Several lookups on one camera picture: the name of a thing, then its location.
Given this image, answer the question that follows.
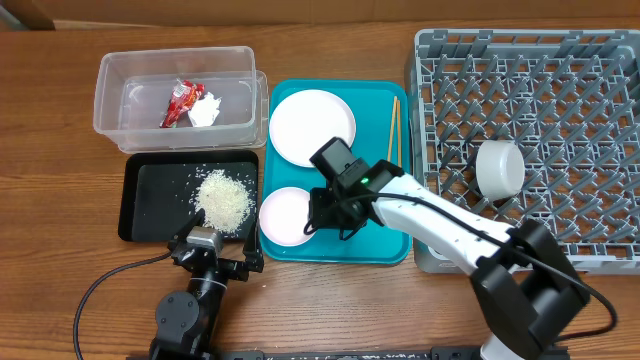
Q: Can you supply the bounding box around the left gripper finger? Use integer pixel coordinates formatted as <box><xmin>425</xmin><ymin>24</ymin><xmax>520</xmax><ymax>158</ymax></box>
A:
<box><xmin>243</xmin><ymin>216</ymin><xmax>264</xmax><ymax>273</ymax></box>
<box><xmin>172</xmin><ymin>209</ymin><xmax>205</xmax><ymax>246</ymax></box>

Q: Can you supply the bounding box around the pink small bowl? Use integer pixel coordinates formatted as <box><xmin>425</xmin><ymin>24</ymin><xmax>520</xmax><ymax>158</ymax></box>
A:
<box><xmin>259</xmin><ymin>187</ymin><xmax>311</xmax><ymax>247</ymax></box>

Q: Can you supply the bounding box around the white plate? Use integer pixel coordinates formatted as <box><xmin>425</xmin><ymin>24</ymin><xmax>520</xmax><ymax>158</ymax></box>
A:
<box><xmin>269</xmin><ymin>89</ymin><xmax>356</xmax><ymax>167</ymax></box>

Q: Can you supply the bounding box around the white tissue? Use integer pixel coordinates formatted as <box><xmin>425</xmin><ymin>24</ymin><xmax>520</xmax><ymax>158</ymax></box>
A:
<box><xmin>188</xmin><ymin>92</ymin><xmax>221</xmax><ymax>127</ymax></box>

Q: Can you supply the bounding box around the wooden chopstick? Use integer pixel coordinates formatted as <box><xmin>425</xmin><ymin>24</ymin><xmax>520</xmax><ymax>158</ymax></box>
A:
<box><xmin>386</xmin><ymin>96</ymin><xmax>398</xmax><ymax>162</ymax></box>
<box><xmin>395</xmin><ymin>98</ymin><xmax>402</xmax><ymax>168</ymax></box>

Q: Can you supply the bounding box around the red snack wrapper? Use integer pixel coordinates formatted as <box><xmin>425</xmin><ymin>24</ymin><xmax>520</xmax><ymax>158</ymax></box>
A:
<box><xmin>160</xmin><ymin>80</ymin><xmax>205</xmax><ymax>128</ymax></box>

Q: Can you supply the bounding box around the grey bowl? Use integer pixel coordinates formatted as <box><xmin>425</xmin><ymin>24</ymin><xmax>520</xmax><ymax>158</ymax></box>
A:
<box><xmin>475</xmin><ymin>140</ymin><xmax>525</xmax><ymax>202</ymax></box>

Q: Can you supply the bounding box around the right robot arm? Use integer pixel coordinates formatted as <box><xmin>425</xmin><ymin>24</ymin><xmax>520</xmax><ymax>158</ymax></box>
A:
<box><xmin>304</xmin><ymin>137</ymin><xmax>590</xmax><ymax>359</ymax></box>

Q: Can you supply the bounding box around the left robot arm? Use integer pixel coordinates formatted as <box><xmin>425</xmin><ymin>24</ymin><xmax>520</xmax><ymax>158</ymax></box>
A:
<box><xmin>148</xmin><ymin>210</ymin><xmax>264</xmax><ymax>360</ymax></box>

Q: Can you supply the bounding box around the grey dishwasher rack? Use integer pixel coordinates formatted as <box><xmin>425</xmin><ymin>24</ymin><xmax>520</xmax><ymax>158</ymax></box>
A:
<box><xmin>405</xmin><ymin>29</ymin><xmax>639</xmax><ymax>275</ymax></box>

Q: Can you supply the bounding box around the pile of rice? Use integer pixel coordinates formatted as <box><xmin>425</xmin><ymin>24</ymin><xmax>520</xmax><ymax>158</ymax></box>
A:
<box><xmin>190</xmin><ymin>169</ymin><xmax>255</xmax><ymax>235</ymax></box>

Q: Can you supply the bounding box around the black tray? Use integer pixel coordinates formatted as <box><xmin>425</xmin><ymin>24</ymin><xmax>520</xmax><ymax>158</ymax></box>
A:
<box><xmin>118</xmin><ymin>150</ymin><xmax>259</xmax><ymax>243</ymax></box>

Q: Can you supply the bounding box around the clear plastic bin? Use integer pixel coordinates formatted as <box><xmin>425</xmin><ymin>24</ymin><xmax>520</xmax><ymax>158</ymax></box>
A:
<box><xmin>93</xmin><ymin>46</ymin><xmax>269</xmax><ymax>154</ymax></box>

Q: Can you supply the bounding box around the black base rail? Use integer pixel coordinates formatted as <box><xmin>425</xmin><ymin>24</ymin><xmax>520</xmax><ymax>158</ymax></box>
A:
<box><xmin>214</xmin><ymin>344</ymin><xmax>571</xmax><ymax>360</ymax></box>

